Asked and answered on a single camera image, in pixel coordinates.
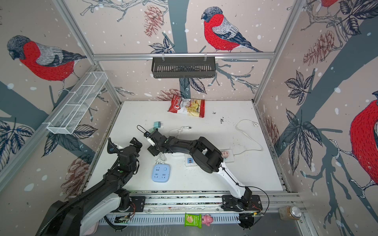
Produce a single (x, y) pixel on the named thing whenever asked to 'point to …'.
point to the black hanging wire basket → (183, 67)
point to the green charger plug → (151, 130)
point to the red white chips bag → (192, 107)
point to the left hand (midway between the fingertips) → (131, 142)
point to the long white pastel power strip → (189, 162)
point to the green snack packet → (193, 220)
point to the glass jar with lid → (289, 213)
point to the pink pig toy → (207, 220)
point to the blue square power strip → (161, 173)
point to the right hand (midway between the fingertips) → (152, 148)
